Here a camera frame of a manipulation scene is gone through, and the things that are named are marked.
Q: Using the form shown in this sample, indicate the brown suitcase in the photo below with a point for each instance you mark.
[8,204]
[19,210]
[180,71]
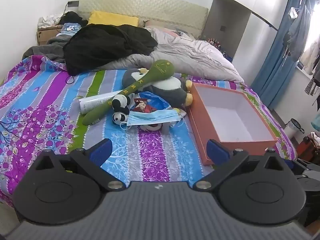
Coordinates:
[310,147]

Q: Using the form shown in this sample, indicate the blue face mask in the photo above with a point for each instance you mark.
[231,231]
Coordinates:
[150,117]

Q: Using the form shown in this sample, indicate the pink pillow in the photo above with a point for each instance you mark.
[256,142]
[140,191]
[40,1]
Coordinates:
[160,25]

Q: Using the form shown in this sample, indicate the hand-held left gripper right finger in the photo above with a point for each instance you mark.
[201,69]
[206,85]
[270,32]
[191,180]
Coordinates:
[217,152]

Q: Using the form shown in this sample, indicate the grey duvet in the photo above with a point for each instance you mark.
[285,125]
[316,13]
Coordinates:
[187,52]

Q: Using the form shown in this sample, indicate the white cloth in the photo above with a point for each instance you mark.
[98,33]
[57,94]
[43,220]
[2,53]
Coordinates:
[48,21]

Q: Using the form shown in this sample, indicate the small yellow plush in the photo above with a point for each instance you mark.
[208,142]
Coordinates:
[176,110]

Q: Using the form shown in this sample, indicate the yellow pillow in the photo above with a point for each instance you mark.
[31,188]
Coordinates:
[112,18]

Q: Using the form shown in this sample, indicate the colourful striped bedsheet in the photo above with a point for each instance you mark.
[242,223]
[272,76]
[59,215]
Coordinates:
[155,142]

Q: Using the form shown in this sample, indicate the blue curtain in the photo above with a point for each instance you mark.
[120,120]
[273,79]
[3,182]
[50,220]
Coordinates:
[275,67]

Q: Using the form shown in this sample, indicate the white trash bin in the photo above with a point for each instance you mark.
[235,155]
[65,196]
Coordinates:
[292,130]

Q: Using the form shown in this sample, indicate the blue panda print packet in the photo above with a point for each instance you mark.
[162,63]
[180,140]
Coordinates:
[70,28]

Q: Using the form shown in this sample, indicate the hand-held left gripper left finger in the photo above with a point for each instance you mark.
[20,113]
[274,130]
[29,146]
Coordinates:
[101,151]

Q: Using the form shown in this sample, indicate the blue plastic bag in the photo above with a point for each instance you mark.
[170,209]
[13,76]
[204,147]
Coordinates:
[157,100]

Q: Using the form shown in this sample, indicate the grey bedside shelf unit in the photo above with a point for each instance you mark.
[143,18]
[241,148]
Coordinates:
[225,17]

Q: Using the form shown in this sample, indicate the white bottle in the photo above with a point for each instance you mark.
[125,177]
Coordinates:
[92,102]

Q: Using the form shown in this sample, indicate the black jacket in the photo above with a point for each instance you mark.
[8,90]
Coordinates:
[105,45]

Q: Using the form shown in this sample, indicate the pink cardboard box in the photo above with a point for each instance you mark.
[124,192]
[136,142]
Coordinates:
[200,120]

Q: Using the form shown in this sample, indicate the red snack packet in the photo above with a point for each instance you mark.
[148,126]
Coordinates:
[143,106]

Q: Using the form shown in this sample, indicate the grey blanket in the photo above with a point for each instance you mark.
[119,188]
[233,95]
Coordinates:
[50,47]

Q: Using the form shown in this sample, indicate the row of cosmetic bottles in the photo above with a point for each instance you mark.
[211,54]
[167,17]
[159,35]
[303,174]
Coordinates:
[215,43]

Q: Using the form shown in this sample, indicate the green plush stick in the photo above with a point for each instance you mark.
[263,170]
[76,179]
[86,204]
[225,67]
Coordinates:
[140,82]

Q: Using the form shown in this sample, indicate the hanging grey shirt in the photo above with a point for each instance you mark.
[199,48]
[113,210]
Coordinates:
[297,35]

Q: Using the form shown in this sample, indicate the grey penguin plush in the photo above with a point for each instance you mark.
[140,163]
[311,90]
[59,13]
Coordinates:
[170,90]

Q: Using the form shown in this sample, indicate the striped garment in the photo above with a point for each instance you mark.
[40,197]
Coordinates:
[311,86]

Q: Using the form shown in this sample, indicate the dark cloth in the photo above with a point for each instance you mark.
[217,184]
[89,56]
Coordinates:
[72,17]

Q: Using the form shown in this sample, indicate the teal cloth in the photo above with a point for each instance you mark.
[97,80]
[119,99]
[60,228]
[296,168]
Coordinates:
[316,122]

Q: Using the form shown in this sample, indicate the cream padded headboard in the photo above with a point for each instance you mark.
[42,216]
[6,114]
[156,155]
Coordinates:
[150,7]

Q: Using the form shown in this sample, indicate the small panda plush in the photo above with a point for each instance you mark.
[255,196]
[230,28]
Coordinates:
[117,117]

